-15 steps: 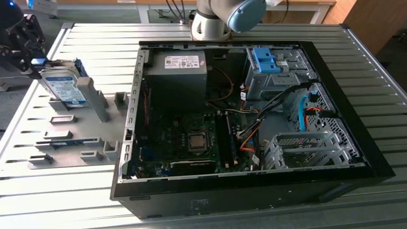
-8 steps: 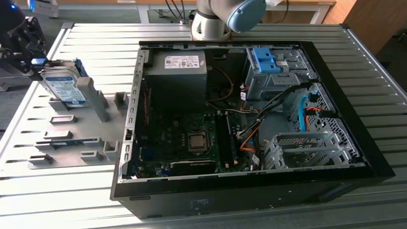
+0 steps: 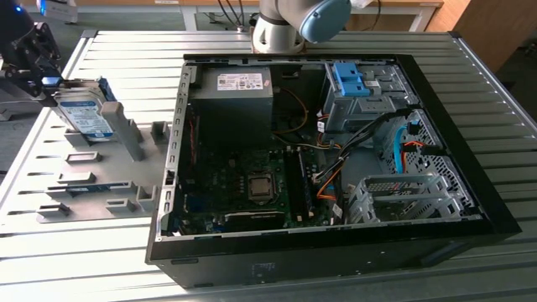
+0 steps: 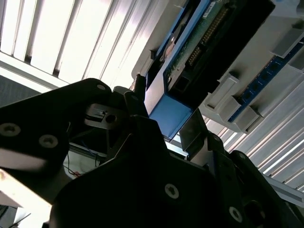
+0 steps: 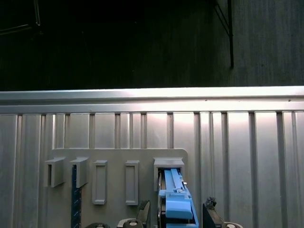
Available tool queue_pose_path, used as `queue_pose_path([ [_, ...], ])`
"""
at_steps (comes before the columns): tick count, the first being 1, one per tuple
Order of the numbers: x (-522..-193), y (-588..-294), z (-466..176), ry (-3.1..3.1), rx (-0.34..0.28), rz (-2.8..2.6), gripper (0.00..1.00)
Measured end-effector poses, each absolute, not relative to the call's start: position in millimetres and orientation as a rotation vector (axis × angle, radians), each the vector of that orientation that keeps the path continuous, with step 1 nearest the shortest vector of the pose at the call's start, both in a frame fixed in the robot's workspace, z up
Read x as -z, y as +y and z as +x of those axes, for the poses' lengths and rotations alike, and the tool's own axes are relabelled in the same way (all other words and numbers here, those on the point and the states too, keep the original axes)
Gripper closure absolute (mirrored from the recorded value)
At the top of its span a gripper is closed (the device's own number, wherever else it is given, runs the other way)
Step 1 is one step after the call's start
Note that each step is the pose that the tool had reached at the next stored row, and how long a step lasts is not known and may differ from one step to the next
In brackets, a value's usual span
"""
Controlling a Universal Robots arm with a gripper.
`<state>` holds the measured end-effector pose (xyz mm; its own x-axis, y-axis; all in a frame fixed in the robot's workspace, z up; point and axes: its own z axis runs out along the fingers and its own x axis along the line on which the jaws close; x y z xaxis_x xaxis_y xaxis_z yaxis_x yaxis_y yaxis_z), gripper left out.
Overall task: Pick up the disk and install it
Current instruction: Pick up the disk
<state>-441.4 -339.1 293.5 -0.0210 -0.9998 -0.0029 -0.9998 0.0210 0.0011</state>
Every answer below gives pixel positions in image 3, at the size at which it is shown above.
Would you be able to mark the hard disk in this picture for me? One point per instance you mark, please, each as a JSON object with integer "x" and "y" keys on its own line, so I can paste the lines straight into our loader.
{"x": 82, "y": 116}

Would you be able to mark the metal disk bay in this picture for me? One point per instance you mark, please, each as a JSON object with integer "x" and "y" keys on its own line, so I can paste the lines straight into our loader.
{"x": 436, "y": 185}

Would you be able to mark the grey floor box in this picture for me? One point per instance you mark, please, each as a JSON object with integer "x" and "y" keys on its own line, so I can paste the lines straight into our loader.
{"x": 4, "y": 114}

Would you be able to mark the grey parts rack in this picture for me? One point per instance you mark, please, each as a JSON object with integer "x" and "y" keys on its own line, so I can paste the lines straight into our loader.
{"x": 104, "y": 163}

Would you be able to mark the wooden desk with white legs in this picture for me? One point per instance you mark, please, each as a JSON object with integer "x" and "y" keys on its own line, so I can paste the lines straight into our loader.
{"x": 191, "y": 19}

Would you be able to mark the RAM stick on rack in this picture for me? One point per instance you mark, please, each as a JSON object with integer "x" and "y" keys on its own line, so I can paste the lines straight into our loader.
{"x": 84, "y": 188}

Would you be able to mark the dark green motherboard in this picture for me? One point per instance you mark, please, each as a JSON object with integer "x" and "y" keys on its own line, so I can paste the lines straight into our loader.
{"x": 223, "y": 182}

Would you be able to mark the silver CPU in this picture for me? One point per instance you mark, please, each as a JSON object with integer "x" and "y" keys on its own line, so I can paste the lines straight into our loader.
{"x": 260, "y": 186}

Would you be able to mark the black graphics card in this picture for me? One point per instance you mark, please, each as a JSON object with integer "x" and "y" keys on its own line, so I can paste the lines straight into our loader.
{"x": 256, "y": 218}

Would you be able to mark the blue drive latch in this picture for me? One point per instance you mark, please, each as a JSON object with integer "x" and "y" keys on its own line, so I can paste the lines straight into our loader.
{"x": 351, "y": 78}

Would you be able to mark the installed RAM stick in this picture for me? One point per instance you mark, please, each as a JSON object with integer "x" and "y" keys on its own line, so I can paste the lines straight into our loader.
{"x": 307, "y": 188}

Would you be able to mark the grey metal drive cage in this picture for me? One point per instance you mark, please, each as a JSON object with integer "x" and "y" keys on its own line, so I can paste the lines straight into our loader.
{"x": 366, "y": 107}

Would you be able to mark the black PC case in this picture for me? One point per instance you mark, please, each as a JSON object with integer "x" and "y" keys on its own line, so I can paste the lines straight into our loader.
{"x": 336, "y": 258}

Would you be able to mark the wooden cabinet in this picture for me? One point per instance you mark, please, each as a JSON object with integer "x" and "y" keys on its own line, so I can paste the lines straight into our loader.
{"x": 483, "y": 28}

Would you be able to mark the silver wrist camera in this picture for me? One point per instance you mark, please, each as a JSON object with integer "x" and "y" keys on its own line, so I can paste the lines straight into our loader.
{"x": 59, "y": 11}

